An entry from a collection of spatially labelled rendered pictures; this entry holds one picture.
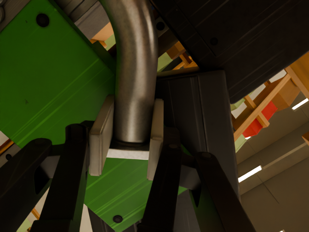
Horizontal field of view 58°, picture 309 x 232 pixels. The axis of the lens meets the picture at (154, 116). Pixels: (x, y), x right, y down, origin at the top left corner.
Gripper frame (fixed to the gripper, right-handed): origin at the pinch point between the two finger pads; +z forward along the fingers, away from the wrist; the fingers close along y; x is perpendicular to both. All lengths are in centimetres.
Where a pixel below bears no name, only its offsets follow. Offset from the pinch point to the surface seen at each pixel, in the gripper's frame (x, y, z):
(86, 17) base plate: 2, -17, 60
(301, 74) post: -10, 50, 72
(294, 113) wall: -285, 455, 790
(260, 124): -126, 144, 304
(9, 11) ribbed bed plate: 6.7, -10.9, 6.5
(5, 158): -14.3, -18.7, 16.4
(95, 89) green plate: 1.4, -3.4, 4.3
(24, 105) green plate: -0.6, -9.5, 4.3
